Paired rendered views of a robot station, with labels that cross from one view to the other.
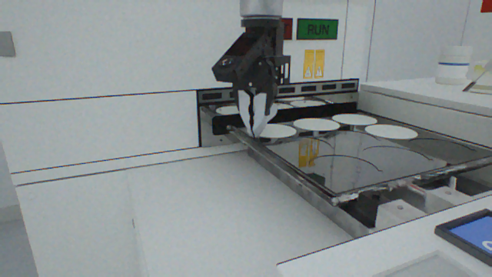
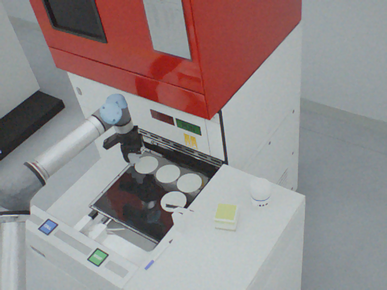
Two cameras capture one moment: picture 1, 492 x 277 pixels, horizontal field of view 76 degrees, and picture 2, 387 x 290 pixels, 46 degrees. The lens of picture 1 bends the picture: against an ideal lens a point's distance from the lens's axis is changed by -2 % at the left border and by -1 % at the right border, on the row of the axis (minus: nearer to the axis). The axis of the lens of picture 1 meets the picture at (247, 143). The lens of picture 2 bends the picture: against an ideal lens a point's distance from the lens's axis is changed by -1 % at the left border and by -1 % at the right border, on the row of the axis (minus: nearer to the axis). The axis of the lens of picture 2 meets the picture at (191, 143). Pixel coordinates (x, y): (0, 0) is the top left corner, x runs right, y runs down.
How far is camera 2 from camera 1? 186 cm
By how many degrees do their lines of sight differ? 60
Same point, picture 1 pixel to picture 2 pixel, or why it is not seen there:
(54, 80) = (92, 105)
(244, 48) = (113, 138)
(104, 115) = not seen: hidden behind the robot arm
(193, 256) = (79, 192)
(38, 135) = not seen: hidden behind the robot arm
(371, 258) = (38, 213)
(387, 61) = not seen: outside the picture
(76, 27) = (94, 92)
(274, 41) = (131, 137)
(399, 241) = (44, 215)
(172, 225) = (90, 179)
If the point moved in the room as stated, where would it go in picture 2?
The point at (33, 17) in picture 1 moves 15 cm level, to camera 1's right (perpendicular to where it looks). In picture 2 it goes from (83, 86) to (96, 102)
